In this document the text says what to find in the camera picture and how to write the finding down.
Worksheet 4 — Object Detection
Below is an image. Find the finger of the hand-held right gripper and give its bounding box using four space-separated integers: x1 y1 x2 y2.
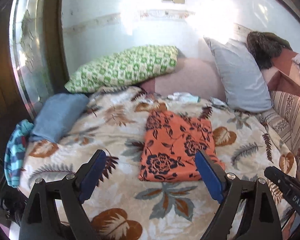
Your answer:
264 166 300 222

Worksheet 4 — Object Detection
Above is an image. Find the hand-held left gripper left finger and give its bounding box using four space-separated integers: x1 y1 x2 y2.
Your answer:
18 149 107 240

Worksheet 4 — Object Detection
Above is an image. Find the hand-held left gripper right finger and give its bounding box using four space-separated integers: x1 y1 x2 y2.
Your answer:
195 150 283 240

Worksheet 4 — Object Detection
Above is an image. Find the orange floral shirt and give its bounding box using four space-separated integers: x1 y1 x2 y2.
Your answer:
138 110 226 182

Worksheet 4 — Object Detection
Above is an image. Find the leaf print blanket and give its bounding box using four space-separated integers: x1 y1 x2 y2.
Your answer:
18 86 297 240

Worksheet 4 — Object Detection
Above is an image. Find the striped beige bedding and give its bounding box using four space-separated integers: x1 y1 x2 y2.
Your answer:
256 90 300 178

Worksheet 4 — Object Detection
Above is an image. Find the folded blue cloth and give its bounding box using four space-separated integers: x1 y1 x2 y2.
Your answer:
30 93 90 143

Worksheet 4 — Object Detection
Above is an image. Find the blue striped shirt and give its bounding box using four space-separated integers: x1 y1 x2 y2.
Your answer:
4 119 35 187

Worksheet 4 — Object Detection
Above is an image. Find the small white and green cloth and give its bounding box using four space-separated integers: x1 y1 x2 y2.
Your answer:
167 92 199 103

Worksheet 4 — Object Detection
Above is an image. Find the pink cushion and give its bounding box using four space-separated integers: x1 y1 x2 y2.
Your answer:
140 56 227 102

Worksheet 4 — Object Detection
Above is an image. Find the light grey pillow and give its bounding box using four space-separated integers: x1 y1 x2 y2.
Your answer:
203 37 273 113

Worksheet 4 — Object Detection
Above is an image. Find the reddish wooden headboard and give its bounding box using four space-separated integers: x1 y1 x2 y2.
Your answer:
266 47 300 100

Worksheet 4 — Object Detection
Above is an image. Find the green checkered pillow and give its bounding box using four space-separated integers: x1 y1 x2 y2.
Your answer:
64 45 179 93

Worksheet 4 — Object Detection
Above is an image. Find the wooden door with stained glass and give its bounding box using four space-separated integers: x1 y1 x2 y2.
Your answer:
0 0 70 205

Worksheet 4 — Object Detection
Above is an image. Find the brown fuzzy blanket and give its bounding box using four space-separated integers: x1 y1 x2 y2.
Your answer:
246 31 293 70

